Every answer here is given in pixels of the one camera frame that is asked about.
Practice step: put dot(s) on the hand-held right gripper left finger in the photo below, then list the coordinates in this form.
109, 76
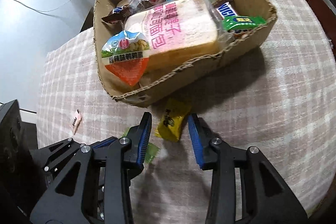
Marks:
143, 140

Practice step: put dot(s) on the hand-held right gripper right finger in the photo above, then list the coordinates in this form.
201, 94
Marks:
195, 142

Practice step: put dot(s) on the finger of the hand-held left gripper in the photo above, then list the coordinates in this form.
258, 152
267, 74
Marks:
101, 200
101, 144

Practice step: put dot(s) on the brown cardboard box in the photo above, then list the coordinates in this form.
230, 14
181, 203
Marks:
183, 74

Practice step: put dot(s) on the brown chocolate bar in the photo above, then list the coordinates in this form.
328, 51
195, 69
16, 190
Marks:
115, 14
227, 7

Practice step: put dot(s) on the small pink packet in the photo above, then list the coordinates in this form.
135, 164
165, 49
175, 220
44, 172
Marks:
76, 121

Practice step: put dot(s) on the pink plaid cloth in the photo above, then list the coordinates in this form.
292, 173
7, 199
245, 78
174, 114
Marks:
262, 108

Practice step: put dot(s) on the green orange egg snack packet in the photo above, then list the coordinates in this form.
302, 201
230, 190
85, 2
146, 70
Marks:
126, 56

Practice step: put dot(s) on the pink print bread packet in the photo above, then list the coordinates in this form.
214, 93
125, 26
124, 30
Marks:
170, 29

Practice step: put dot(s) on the green yellow snack packet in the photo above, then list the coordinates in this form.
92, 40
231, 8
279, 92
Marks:
244, 22

